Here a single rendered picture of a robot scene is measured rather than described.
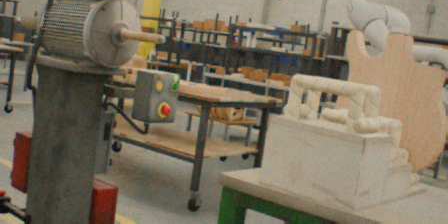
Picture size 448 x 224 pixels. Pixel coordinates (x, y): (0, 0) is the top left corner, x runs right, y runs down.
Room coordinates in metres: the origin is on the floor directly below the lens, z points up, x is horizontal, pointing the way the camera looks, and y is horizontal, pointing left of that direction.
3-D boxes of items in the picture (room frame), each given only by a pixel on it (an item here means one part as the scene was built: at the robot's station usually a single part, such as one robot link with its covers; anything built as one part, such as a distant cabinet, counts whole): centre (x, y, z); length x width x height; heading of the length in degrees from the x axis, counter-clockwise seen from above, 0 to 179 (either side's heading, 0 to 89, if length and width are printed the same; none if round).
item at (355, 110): (1.23, -0.28, 1.15); 0.03 x 0.03 x 0.09
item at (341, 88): (1.29, -0.22, 1.20); 0.20 x 0.03 x 0.03; 49
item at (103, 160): (2.28, 0.54, 0.93); 0.15 x 0.10 x 0.55; 52
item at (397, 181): (1.44, -0.35, 0.98); 0.27 x 0.16 x 0.09; 50
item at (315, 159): (1.32, -0.25, 1.02); 0.27 x 0.15 x 0.17; 50
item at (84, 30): (2.12, 0.58, 1.25); 0.41 x 0.27 x 0.26; 52
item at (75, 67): (2.16, 0.63, 1.11); 0.36 x 0.24 x 0.04; 52
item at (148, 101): (2.26, 0.36, 0.99); 0.24 x 0.21 x 0.26; 52
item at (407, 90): (1.56, -0.46, 1.17); 0.35 x 0.04 x 0.40; 49
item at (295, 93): (1.34, -0.16, 1.15); 0.03 x 0.03 x 0.09
